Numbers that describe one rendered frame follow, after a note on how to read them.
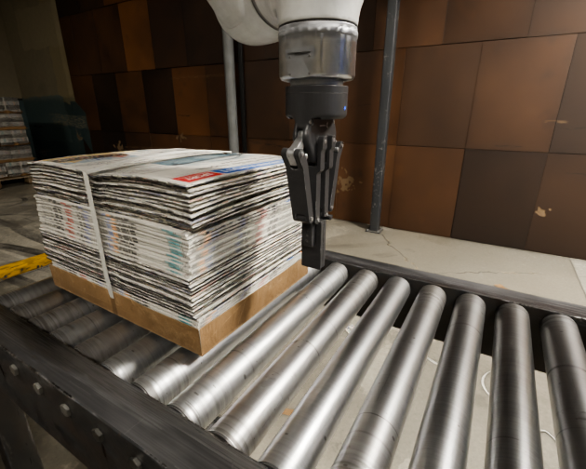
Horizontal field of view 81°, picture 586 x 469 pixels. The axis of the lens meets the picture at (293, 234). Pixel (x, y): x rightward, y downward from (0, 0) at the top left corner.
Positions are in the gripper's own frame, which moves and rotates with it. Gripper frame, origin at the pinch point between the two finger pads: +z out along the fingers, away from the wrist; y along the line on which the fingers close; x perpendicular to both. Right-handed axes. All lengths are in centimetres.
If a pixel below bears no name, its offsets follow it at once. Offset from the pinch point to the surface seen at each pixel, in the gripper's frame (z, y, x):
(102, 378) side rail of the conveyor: 13.4, 23.0, -16.8
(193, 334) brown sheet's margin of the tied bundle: 9.5, 14.6, -9.4
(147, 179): -9.8, 13.9, -15.0
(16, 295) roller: 14, 19, -50
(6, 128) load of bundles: 8, -197, -612
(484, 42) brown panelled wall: -66, -289, -5
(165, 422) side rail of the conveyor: 13.4, 23.4, -5.1
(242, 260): 2.8, 4.8, -9.0
